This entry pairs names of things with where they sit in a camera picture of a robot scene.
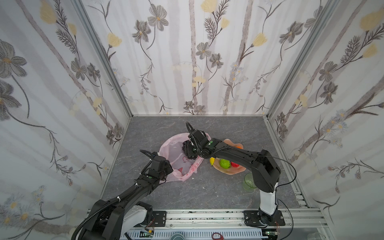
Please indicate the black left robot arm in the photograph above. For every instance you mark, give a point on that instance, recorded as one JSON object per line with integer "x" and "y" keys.
{"x": 105, "y": 220}

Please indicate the peach scalloped plate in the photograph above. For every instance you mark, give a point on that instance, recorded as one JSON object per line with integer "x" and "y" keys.
{"x": 231, "y": 170}

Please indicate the yellow fake banana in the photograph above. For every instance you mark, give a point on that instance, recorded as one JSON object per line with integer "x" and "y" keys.
{"x": 212, "y": 161}

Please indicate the green translucent plastic cup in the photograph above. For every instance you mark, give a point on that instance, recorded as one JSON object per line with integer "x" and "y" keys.
{"x": 248, "y": 183}

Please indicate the red fake apple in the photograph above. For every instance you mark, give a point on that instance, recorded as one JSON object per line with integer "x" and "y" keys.
{"x": 234, "y": 165}

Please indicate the aluminium frame rail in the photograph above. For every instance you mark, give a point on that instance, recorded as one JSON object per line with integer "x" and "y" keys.
{"x": 301, "y": 224}

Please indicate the pink plastic bag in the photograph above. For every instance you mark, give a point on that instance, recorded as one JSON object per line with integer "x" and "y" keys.
{"x": 183, "y": 168}

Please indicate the green fake fruit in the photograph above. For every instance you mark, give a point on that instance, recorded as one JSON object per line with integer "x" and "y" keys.
{"x": 225, "y": 164}

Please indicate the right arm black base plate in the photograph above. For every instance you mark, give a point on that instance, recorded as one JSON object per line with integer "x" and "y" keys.
{"x": 255, "y": 218}

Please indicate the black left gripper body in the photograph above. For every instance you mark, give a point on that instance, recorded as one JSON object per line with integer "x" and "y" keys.
{"x": 167, "y": 168}

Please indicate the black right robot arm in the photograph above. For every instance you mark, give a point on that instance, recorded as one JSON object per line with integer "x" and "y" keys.
{"x": 266, "y": 172}

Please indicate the dark fake grape bunch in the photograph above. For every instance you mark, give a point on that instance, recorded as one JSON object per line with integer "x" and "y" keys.
{"x": 189, "y": 150}

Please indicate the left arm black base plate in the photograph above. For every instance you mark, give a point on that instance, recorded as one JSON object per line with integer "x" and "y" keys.
{"x": 158, "y": 219}

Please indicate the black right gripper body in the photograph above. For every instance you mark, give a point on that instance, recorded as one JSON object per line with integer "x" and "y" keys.
{"x": 189, "y": 148}

